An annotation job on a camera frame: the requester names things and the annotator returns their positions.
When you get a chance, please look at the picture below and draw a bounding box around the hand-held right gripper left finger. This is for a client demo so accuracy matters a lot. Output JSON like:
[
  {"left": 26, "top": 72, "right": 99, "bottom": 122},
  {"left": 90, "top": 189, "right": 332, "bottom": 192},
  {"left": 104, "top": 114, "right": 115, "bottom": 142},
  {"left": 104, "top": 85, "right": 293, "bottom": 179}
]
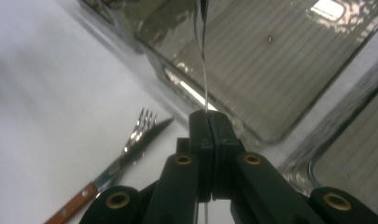
[{"left": 176, "top": 110, "right": 215, "bottom": 203}]

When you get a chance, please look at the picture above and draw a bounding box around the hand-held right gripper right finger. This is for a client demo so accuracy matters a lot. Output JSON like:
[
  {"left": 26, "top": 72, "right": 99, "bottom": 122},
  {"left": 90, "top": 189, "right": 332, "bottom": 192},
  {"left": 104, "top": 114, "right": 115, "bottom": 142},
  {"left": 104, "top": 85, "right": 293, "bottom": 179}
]
[{"left": 208, "top": 110, "right": 245, "bottom": 202}]

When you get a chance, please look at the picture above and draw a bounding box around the long metal spoon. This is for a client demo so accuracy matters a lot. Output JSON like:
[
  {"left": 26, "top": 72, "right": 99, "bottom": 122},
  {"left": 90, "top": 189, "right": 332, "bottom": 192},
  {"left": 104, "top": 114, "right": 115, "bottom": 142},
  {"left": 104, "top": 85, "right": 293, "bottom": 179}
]
[{"left": 193, "top": 0, "right": 210, "bottom": 224}]

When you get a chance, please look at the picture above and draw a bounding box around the wooden-handled fork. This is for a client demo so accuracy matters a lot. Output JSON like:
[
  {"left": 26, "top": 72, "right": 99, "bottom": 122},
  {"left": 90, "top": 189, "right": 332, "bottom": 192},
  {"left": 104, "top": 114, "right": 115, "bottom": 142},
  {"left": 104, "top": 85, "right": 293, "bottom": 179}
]
[{"left": 43, "top": 117, "right": 175, "bottom": 224}]

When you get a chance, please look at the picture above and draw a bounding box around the clear smoky plastic bin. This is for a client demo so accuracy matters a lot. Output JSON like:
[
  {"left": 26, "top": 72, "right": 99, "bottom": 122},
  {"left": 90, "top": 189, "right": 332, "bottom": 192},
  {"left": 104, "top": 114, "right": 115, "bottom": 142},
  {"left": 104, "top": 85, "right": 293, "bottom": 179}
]
[
  {"left": 278, "top": 59, "right": 378, "bottom": 220},
  {"left": 134, "top": 0, "right": 378, "bottom": 145},
  {"left": 78, "top": 0, "right": 147, "bottom": 52}
]

